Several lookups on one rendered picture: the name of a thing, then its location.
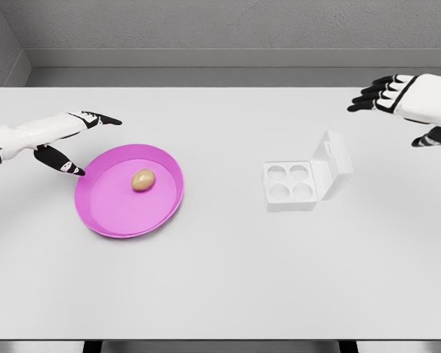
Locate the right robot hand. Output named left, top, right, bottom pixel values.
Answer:
left=347, top=74, right=441, bottom=148

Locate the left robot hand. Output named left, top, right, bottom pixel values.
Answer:
left=21, top=109, right=123, bottom=177

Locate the tan egg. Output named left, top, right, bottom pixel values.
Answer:
left=131, top=168, right=157, bottom=193

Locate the white egg box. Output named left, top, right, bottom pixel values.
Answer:
left=262, top=129, right=354, bottom=214

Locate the pink round plate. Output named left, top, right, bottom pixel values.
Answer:
left=73, top=143, right=186, bottom=240

